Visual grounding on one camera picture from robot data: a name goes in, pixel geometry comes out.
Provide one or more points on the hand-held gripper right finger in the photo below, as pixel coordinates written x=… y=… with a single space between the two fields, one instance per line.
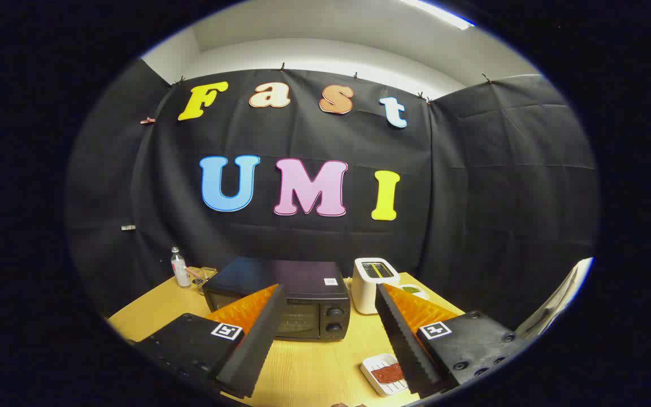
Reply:
x=402 y=339

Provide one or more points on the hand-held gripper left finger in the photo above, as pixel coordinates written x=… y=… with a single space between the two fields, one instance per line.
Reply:
x=255 y=345

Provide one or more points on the reddish brown steak piece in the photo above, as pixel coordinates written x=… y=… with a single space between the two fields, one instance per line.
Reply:
x=387 y=373

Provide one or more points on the black toaster oven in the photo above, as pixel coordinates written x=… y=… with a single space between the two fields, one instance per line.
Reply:
x=303 y=282

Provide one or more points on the white slot toaster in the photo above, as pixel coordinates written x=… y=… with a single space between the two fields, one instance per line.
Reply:
x=366 y=291

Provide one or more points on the small white ribbed tray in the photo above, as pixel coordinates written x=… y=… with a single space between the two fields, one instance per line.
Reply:
x=372 y=367

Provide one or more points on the white divided sample dish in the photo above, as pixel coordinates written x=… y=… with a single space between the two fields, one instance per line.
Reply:
x=413 y=289

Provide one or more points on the clear glass jar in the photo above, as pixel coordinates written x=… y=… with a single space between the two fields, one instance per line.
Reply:
x=208 y=277

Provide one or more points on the small clear bottle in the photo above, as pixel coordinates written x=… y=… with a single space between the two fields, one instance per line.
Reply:
x=180 y=272

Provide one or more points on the white object beside table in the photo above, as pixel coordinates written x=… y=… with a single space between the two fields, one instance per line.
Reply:
x=563 y=294

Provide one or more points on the red clip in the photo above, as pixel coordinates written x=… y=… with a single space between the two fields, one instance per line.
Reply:
x=147 y=120

